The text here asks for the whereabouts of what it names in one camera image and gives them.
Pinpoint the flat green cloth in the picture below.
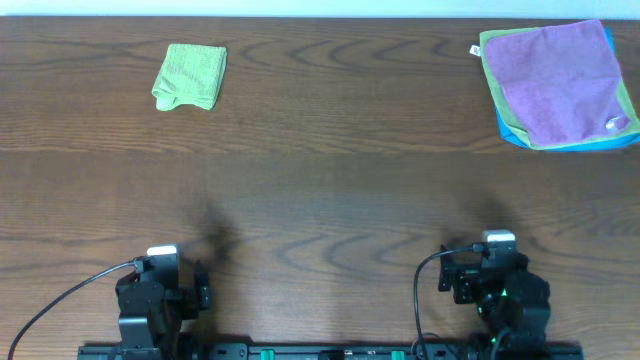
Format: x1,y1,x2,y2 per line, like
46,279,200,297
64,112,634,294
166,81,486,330
470,31,639,151

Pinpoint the black cable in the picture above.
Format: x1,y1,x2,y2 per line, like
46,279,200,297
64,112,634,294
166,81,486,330
412,244,484,360
6,260,139,360

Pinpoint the right black cable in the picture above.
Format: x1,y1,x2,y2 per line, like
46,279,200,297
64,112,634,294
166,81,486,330
412,244,484,360

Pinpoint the blue cloth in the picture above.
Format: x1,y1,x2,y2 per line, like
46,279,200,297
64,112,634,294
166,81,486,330
485,28,639,152

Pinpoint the left black cable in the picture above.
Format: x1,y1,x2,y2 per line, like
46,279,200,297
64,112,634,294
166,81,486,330
6,260,139,360

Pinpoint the folded green cloth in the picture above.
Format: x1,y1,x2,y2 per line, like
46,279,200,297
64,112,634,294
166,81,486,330
151,44,227,111

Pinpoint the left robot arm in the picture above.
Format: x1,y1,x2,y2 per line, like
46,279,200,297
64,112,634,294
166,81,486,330
116,255,212,360

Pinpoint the purple cloth with label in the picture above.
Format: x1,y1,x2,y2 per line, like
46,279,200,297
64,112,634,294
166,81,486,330
484,19,639,147

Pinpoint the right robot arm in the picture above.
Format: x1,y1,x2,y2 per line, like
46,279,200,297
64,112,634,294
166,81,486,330
438,241,551,359

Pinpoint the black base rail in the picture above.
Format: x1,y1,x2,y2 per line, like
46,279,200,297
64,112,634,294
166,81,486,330
76,342,584,360

